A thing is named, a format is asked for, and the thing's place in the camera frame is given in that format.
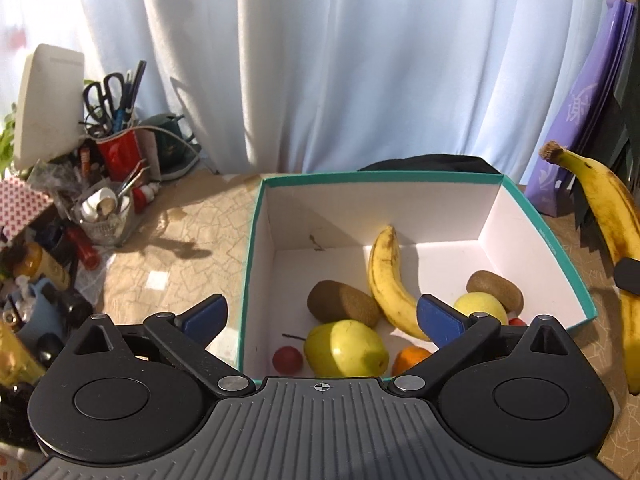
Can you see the black cloth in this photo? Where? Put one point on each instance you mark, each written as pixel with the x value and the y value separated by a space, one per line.
pixel 430 164

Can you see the red and white tube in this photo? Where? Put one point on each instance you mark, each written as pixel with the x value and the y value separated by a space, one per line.
pixel 145 196

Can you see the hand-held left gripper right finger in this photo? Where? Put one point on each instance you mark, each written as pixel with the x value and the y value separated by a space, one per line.
pixel 440 320

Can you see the beige patterned tablecloth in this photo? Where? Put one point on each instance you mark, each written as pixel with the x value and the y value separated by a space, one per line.
pixel 190 250

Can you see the red checkered cloth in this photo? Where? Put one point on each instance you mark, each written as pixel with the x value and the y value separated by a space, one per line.
pixel 22 205

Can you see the brown bottle yellow label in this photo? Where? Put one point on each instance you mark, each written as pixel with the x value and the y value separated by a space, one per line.
pixel 42 267

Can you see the green plant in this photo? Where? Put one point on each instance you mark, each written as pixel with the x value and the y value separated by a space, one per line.
pixel 5 140

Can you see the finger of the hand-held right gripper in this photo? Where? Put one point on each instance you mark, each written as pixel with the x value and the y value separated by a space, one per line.
pixel 630 275

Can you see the small yellow apple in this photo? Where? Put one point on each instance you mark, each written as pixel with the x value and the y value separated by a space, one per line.
pixel 482 305

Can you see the white plastic box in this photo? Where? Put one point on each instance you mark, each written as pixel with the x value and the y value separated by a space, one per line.
pixel 47 105

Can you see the red cherry tomato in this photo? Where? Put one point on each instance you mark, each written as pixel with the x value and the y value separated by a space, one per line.
pixel 517 320
pixel 287 359

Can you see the red pen holder cup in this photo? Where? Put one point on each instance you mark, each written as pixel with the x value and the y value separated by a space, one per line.
pixel 120 155

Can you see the brown kiwi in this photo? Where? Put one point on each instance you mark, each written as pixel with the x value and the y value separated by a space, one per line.
pixel 495 287
pixel 340 302

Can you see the blue plastic container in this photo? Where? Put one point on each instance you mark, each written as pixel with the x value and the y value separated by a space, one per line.
pixel 37 310

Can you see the teal cardboard box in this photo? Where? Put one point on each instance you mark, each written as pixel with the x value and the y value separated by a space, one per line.
pixel 380 210

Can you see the white curtain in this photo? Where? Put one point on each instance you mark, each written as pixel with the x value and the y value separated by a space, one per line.
pixel 350 60

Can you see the yellow banana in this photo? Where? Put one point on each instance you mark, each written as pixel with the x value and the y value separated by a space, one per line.
pixel 387 280
pixel 607 210

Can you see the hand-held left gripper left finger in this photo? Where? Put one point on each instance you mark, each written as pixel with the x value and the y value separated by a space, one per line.
pixel 202 320

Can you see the glass bowl with utensils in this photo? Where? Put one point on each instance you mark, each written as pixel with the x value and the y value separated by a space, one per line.
pixel 107 230

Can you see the dark green kettle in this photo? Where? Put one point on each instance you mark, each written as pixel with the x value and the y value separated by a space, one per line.
pixel 170 145

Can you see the black scissors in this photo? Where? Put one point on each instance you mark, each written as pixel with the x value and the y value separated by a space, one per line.
pixel 102 102

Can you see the black pen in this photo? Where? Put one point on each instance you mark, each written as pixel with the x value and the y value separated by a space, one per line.
pixel 136 82

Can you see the bunch of dark green bags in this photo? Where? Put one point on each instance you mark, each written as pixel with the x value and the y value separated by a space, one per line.
pixel 630 135

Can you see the purple plastic bag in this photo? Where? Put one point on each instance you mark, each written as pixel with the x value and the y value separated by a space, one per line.
pixel 590 110

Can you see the small orange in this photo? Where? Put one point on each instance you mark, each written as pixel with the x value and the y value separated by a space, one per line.
pixel 407 360

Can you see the small red bottle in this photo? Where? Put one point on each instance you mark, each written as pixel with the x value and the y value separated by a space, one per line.
pixel 84 249

